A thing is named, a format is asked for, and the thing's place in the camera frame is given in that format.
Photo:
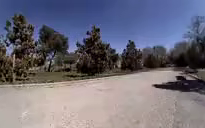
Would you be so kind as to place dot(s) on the row of trees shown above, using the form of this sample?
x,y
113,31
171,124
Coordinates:
x,y
93,53

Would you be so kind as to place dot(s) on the pale gravel path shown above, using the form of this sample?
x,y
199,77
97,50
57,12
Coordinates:
x,y
103,103

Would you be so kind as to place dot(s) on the grass strip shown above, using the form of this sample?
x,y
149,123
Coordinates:
x,y
53,77

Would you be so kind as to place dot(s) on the group of trees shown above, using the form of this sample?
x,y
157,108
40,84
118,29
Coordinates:
x,y
196,50

